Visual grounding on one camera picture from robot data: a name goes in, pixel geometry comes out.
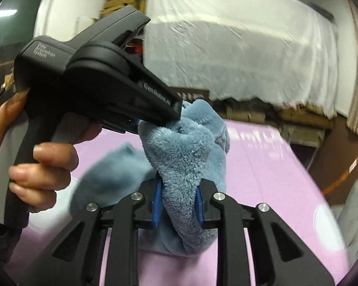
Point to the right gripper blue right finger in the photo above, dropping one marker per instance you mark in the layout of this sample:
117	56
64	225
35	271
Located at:
216	210

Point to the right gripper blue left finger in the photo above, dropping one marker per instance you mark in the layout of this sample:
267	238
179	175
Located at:
139	210

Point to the blue fleece jacket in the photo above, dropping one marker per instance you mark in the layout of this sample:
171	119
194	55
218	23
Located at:
183	153

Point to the yellow cardboard boxes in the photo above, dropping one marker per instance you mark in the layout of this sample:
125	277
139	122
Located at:
114	5

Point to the pink smile bed sheet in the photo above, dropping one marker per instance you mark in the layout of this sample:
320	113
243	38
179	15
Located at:
261	168

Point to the grey tufted cushion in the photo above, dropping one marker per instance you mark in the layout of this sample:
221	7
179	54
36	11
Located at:
346	216

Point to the sliding glass window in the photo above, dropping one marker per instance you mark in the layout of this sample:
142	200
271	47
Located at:
20	22

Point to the white lace cover cloth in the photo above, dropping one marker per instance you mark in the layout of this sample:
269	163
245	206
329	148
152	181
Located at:
280	51

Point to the wooden armchair frame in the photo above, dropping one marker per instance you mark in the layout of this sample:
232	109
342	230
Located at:
343	178

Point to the wooden low shelf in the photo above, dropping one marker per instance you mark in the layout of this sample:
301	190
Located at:
299	125

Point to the dark wooden chair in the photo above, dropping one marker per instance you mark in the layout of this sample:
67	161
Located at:
192	94

